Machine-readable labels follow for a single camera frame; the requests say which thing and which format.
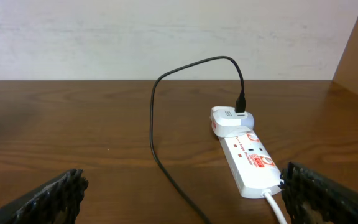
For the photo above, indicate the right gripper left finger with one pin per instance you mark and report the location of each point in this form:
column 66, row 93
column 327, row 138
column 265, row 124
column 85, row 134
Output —
column 56, row 201

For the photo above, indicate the white charger adapter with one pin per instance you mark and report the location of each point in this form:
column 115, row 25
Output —
column 226, row 123

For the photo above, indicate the white power strip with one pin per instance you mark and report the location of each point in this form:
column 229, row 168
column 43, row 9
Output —
column 253, row 169

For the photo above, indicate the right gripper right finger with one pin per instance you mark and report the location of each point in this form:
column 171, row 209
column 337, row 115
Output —
column 310, row 197

